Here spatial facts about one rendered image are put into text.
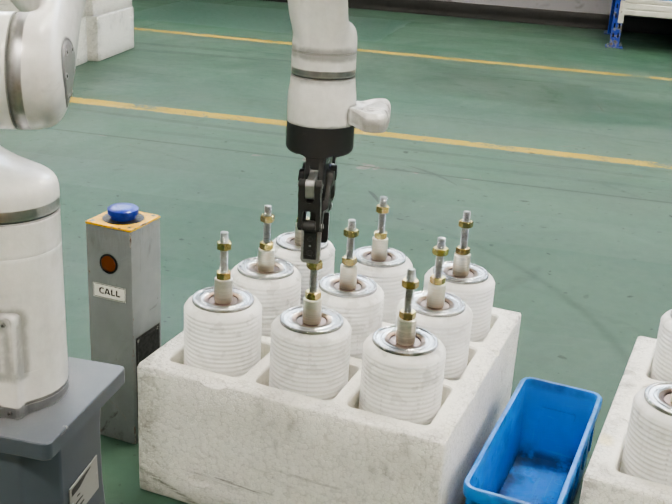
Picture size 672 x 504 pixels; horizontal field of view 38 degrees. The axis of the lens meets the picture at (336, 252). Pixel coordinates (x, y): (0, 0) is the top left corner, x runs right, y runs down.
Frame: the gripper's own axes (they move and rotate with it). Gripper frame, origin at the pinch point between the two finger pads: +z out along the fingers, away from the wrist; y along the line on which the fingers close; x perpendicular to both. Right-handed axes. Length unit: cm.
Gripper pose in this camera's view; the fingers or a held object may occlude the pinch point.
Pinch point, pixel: (315, 240)
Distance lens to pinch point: 111.9
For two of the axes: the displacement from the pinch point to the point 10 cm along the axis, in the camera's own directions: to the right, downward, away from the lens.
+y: -1.2, 3.5, -9.3
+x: 9.9, 0.9, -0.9
